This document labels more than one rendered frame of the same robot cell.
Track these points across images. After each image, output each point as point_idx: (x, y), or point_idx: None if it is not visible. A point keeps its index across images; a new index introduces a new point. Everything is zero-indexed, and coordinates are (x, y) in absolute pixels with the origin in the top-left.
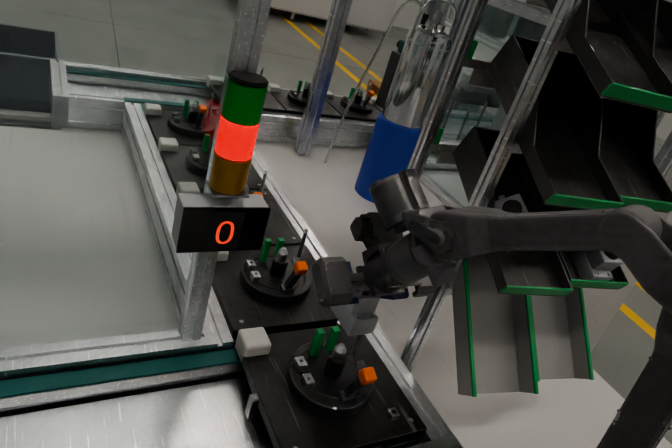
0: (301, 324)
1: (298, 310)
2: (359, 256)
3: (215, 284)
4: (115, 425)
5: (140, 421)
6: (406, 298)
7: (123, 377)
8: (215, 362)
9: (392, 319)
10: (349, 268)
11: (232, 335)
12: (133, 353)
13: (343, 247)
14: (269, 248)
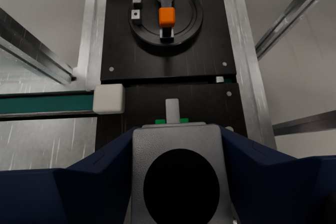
0: (173, 77)
1: (176, 60)
2: None
3: (104, 21)
4: (3, 146)
5: (21, 146)
6: (314, 35)
7: (2, 112)
8: (81, 107)
9: (289, 58)
10: (48, 208)
11: (102, 82)
12: (9, 92)
13: None
14: None
